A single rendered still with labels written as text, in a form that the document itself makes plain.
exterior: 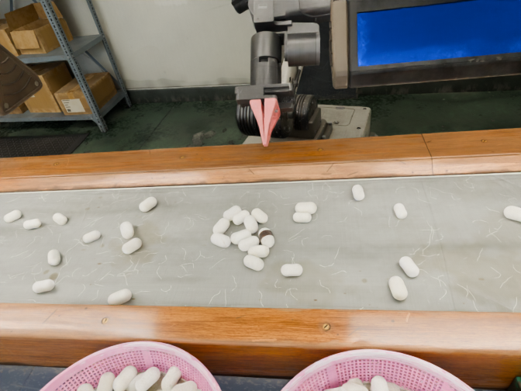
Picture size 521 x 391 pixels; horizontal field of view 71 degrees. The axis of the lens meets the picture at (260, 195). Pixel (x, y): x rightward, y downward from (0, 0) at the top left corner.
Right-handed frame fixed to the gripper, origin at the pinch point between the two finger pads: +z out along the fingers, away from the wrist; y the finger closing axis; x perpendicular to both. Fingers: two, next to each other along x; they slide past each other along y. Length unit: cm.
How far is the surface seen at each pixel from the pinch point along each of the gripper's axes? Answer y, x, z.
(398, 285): 19.8, -8.6, 23.7
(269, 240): 1.2, -2.9, 17.6
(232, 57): -51, 172, -118
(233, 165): -8.2, 10.1, 1.7
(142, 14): -110, 151, -143
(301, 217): 6.3, 1.1, 13.5
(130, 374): -14.9, -15.2, 35.2
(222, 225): -7.4, -0.5, 14.9
